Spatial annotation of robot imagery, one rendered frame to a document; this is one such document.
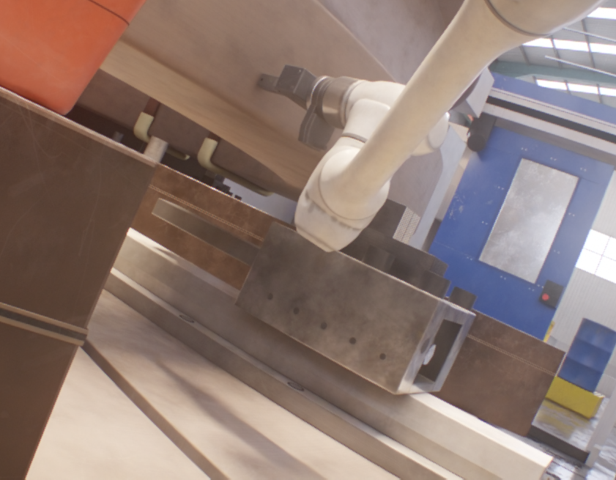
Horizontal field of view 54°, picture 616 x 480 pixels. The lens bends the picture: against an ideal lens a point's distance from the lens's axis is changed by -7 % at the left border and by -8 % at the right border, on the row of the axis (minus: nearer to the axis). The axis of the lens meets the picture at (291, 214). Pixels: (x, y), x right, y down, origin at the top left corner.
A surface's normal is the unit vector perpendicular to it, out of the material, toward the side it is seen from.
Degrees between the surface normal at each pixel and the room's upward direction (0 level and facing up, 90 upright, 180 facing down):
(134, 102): 90
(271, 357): 90
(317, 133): 90
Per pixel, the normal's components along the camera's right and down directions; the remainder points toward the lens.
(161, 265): -0.31, -0.51
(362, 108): -0.60, -0.40
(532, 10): -0.47, 0.87
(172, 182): -0.13, -0.07
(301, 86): 0.69, 0.31
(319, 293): -0.47, -0.23
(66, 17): 0.48, 0.34
